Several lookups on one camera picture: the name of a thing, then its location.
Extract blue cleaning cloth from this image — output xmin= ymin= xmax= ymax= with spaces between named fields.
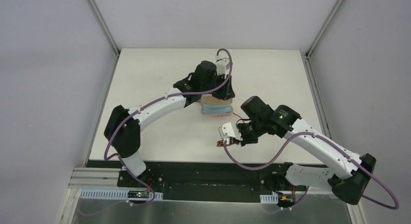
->
xmin=202 ymin=105 xmax=232 ymax=115

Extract pink glasses case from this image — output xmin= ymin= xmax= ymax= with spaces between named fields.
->
xmin=200 ymin=96 xmax=233 ymax=117

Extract brown frame sunglasses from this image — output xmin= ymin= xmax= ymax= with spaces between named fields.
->
xmin=217 ymin=112 xmax=245 ymax=147

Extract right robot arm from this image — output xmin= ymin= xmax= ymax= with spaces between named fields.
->
xmin=237 ymin=96 xmax=376 ymax=205

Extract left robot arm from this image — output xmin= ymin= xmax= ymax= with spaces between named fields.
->
xmin=104 ymin=58 xmax=235 ymax=187

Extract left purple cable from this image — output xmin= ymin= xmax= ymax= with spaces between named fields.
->
xmin=77 ymin=48 xmax=233 ymax=217

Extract right white cable duct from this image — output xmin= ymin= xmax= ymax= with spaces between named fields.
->
xmin=259 ymin=193 xmax=279 ymax=204

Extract white cable duct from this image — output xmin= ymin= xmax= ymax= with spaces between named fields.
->
xmin=259 ymin=193 xmax=279 ymax=204
xmin=79 ymin=189 xmax=163 ymax=201

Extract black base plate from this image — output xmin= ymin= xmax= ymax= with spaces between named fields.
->
xmin=117 ymin=160 xmax=322 ymax=204

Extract left white cable duct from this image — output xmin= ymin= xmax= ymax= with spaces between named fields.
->
xmin=79 ymin=189 xmax=163 ymax=201

